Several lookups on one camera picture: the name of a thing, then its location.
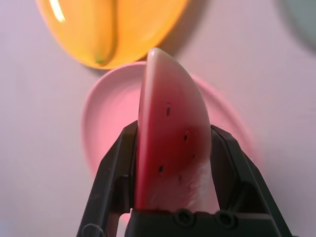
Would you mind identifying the red watermelon slice toy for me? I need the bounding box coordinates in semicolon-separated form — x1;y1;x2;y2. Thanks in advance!
134;47;213;213

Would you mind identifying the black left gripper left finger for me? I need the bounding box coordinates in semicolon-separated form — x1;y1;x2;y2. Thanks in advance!
76;119;139;237

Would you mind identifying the yellow round plate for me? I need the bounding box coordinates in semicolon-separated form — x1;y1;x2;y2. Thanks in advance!
36;0;190;70

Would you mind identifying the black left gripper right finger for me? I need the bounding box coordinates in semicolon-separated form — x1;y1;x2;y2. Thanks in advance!
209;124;293;237

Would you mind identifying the light green round plate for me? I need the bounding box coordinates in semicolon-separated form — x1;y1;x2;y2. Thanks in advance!
277;0;316;53

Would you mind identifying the pink round plate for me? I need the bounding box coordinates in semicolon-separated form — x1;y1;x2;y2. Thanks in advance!
80;61;262;223

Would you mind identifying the yellow toy banana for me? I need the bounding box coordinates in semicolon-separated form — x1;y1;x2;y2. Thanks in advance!
81;0;119;65

